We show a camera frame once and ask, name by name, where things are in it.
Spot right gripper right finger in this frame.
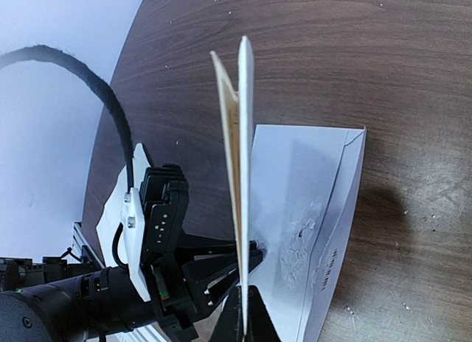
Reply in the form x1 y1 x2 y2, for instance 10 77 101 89
246 285 280 342

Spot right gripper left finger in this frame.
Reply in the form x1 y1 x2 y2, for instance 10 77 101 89
212 286 243 342

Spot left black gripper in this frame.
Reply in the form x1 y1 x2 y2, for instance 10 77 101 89
149 233 240 341

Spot white envelope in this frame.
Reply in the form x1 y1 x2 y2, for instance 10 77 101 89
249 125 367 341

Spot white letter paper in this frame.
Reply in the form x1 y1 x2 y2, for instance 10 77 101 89
211 35 254 336

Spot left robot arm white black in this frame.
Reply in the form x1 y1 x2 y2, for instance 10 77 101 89
1 234 279 341

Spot white paper sheet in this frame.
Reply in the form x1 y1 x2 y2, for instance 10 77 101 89
97 168 139 271

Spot front aluminium rail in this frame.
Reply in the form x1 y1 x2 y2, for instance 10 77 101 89
72 222 165 341

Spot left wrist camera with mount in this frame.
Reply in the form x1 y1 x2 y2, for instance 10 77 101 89
119 144 189 302

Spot left black camera cable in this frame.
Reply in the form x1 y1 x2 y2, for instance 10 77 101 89
0 44 136 269

